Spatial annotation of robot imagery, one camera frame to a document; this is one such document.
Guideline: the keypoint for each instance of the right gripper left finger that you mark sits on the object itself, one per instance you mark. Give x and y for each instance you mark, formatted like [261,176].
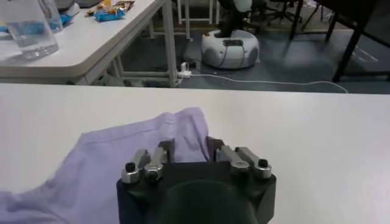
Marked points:
[153,170]

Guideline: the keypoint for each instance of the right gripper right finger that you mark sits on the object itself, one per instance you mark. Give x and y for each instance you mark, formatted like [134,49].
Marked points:
[240,165]

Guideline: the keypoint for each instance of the purple T-shirt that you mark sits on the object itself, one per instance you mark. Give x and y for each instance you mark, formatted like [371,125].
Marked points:
[106,170]

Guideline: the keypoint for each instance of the white power strip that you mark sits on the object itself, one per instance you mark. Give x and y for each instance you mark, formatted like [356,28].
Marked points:
[184,71]

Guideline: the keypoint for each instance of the white humanoid robot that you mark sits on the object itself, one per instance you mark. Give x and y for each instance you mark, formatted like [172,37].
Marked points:
[231,50]

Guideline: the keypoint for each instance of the large white desk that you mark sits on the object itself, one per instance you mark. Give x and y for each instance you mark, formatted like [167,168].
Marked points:
[91,45]

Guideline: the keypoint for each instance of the black office chair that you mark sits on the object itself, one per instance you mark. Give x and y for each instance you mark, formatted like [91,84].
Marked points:
[281,10]

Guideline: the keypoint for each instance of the blue snack packet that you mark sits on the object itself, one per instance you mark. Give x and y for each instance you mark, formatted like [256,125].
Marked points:
[65,19]
[109,15]

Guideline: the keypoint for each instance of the small white desk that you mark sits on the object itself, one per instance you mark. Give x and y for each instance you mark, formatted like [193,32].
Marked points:
[189,12]

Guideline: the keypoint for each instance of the dark snack packet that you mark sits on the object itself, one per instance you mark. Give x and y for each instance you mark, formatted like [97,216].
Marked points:
[125,4]

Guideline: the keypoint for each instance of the black table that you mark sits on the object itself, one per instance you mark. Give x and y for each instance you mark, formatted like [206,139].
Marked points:
[350,36]

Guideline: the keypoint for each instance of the clear plastic water bottle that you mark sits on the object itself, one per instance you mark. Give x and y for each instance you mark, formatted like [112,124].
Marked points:
[30,33]

